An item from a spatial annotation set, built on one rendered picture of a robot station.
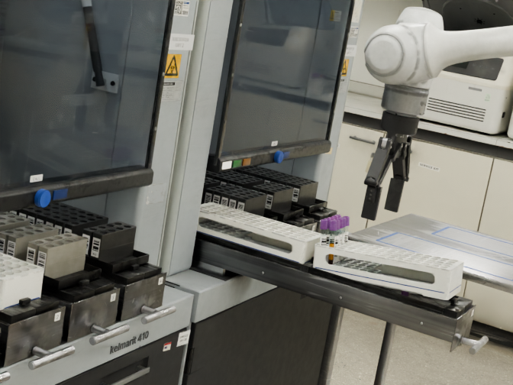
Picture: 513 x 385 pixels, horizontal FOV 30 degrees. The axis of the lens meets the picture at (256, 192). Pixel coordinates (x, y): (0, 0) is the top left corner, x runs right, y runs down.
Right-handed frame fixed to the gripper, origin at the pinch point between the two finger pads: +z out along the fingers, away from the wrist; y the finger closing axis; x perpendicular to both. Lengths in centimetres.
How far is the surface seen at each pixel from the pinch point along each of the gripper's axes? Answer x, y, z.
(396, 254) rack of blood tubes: -5.0, 1.2, 8.7
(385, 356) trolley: 13, 70, 56
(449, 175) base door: 49, 230, 26
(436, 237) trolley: 1, 51, 14
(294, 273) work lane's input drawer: 13.7, -6.2, 17.1
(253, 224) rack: 26.8, -3.1, 10.5
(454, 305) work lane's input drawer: -19.7, -1.1, 14.6
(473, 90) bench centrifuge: 47, 229, -13
